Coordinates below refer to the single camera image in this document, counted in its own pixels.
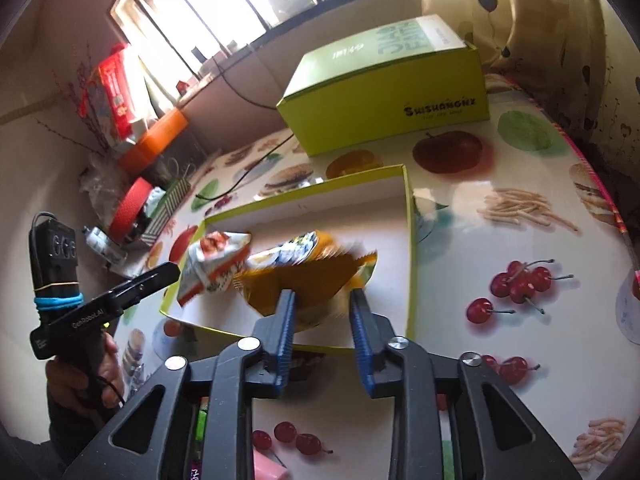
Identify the white and orange snack packet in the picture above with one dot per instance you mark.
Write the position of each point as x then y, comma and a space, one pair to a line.
215, 265

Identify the small white bottle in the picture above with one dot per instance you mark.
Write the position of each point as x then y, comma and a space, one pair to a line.
97, 242

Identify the small red box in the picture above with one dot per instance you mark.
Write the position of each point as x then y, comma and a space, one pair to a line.
183, 87

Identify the person's left forearm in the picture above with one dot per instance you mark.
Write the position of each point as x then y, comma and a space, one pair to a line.
60, 440

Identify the dried flower branches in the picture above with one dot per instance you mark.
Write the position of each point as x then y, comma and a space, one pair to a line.
87, 110

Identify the purple snack packet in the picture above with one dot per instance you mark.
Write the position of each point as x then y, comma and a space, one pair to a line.
196, 470

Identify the white tissue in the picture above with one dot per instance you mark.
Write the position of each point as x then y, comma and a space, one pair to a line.
154, 199

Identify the clear plastic bag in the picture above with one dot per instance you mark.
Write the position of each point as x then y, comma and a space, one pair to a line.
102, 185

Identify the small black device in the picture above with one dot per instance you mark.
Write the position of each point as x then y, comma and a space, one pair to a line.
196, 54

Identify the shallow green box tray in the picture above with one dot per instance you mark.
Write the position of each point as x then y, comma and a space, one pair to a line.
330, 210

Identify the red textured box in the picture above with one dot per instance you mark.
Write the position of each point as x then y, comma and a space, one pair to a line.
129, 207

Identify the striped box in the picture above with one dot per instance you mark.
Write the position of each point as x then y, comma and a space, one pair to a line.
167, 210

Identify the window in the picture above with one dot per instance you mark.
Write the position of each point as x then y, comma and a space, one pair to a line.
215, 5

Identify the orange box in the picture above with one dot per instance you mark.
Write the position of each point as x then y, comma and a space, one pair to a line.
155, 140

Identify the heart print curtain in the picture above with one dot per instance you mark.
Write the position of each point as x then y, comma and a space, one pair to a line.
540, 35

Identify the printed fruit tablecloth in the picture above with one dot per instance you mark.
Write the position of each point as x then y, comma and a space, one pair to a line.
500, 260

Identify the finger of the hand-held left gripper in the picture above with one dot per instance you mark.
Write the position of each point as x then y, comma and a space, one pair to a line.
150, 280

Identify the pink jelly cup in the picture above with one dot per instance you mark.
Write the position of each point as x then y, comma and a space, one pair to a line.
267, 466

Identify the person's left hand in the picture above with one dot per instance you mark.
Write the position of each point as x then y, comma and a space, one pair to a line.
70, 375

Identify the red printed gift bag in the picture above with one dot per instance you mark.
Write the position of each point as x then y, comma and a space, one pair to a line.
115, 92

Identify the large green cardboard box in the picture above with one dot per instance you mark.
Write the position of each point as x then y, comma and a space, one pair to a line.
385, 90

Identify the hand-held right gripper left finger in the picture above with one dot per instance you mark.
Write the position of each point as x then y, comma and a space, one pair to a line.
285, 332

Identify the green snack packet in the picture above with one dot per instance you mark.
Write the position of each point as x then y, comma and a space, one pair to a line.
202, 422

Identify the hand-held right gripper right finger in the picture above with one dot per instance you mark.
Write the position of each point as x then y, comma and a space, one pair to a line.
362, 342

